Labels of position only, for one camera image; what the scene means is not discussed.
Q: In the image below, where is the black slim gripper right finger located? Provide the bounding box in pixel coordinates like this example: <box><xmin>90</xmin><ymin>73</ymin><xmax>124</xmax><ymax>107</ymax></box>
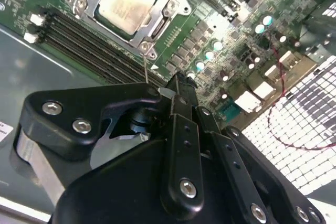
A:
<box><xmin>177</xmin><ymin>72</ymin><xmax>327</xmax><ymax>224</ymax></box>

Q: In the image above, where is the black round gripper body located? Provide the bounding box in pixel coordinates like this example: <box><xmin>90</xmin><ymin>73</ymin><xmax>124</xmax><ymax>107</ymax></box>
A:
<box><xmin>49</xmin><ymin>104</ymin><xmax>247</xmax><ymax>224</ymax></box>

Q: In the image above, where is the metal wire locking lever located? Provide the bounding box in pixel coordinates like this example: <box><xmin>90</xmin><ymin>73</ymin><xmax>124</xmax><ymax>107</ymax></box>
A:
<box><xmin>142</xmin><ymin>49</ymin><xmax>150</xmax><ymax>84</ymax></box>

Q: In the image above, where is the silver CPU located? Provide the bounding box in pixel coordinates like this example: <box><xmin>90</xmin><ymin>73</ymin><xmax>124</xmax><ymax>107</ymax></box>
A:
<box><xmin>93</xmin><ymin>0</ymin><xmax>171</xmax><ymax>36</ymax></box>

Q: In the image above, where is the black gripper left finger with plate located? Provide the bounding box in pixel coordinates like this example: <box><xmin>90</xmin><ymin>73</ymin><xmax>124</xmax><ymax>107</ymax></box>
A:
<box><xmin>13</xmin><ymin>73</ymin><xmax>205</xmax><ymax>214</ymax></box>

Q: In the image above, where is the metal socket cover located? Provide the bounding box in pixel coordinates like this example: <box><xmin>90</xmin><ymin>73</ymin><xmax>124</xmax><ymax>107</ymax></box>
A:
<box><xmin>78</xmin><ymin>0</ymin><xmax>176</xmax><ymax>46</ymax></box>

